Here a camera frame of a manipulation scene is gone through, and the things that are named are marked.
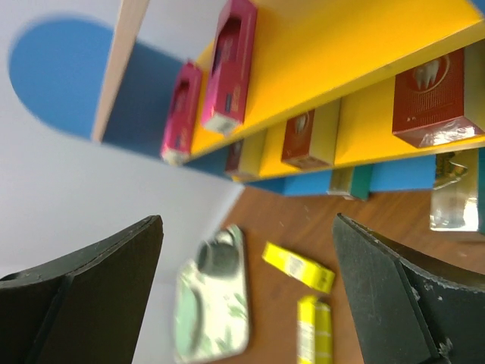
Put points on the blue shelf with coloured boards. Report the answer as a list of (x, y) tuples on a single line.
[(113, 84)]

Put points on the yellow toothpaste box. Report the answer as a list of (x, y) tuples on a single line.
[(304, 270), (314, 331)]

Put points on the grey ceramic mug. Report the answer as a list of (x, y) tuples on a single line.
[(218, 257)]

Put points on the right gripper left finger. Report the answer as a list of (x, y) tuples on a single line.
[(84, 307)]

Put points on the red 3D toothpaste box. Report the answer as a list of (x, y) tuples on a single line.
[(309, 141), (442, 100)]

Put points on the dark red toothpaste box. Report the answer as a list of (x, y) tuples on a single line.
[(233, 159)]

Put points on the floral leaf print tray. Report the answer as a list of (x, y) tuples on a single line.
[(225, 308)]

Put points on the small pink toothpaste box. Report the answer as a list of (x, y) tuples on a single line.
[(224, 104)]

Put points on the mint green ceramic plate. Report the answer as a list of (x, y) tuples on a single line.
[(187, 321)]

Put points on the teal green tea toothpaste box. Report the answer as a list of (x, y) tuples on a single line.
[(457, 197)]

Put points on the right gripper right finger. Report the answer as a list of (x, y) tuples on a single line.
[(408, 307)]

